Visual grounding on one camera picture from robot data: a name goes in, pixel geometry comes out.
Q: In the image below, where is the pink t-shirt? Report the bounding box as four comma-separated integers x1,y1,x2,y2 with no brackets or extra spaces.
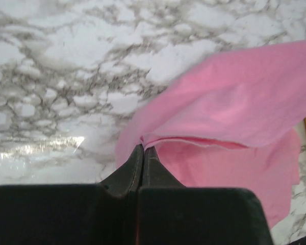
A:
115,40,306,227

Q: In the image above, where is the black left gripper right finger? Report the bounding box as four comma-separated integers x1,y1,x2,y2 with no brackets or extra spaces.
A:
138,148,273,244

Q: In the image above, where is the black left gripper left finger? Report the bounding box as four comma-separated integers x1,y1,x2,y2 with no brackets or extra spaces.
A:
0,145,144,244

